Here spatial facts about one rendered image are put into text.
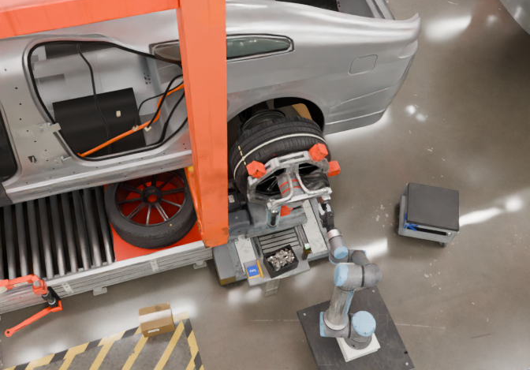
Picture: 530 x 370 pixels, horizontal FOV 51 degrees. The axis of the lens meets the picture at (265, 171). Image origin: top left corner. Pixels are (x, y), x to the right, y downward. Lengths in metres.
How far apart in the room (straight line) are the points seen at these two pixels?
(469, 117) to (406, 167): 0.86
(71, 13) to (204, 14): 0.45
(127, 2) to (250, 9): 1.24
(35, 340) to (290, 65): 2.60
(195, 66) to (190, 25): 0.22
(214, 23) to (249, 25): 1.02
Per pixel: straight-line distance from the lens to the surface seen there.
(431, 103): 5.44
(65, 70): 4.24
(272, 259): 3.74
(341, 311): 3.37
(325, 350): 3.88
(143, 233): 3.92
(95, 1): 2.01
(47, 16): 2.04
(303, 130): 3.55
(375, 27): 3.45
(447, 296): 4.54
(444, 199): 4.48
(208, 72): 2.31
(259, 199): 3.75
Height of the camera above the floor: 4.03
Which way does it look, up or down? 59 degrees down
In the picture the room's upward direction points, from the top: 6 degrees clockwise
